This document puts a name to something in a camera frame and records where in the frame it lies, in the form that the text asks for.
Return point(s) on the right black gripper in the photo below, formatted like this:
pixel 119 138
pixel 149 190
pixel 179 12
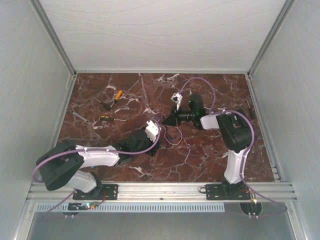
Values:
pixel 173 119

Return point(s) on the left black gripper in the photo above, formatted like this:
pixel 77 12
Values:
pixel 153 151

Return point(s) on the black zip tie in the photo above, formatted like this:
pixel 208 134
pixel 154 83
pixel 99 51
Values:
pixel 165 136

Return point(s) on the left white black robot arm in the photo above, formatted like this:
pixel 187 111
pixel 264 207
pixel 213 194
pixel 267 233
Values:
pixel 63 165

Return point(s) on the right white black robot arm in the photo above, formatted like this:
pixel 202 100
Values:
pixel 236 131

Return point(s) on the black yellow phillips screwdriver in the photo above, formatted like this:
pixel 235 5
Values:
pixel 110 119

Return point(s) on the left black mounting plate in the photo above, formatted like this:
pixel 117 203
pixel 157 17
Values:
pixel 100 192

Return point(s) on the black mounting plate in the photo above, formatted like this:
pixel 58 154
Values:
pixel 215 192
pixel 100 192

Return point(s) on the black screwdriver at right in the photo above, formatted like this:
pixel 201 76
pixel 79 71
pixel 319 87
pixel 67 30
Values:
pixel 251 110

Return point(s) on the silver ratchet wrench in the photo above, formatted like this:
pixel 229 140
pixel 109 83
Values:
pixel 79 116

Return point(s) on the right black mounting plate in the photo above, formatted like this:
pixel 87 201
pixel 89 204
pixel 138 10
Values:
pixel 215 192

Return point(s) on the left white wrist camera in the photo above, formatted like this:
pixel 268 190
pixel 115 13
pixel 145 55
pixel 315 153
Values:
pixel 152 130

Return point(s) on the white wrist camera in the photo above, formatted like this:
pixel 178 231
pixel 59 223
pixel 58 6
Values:
pixel 152 130
pixel 177 98

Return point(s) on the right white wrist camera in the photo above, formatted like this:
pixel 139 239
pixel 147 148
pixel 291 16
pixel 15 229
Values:
pixel 177 98

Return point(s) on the black handle screwdriver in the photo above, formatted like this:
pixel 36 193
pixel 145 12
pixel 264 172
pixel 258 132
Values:
pixel 104 104

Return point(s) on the yellow handle flat screwdriver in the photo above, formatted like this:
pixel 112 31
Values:
pixel 118 95

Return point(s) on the grey slotted cable duct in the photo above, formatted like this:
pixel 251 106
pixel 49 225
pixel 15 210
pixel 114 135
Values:
pixel 140 207

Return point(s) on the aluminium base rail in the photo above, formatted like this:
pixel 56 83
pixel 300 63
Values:
pixel 164 192

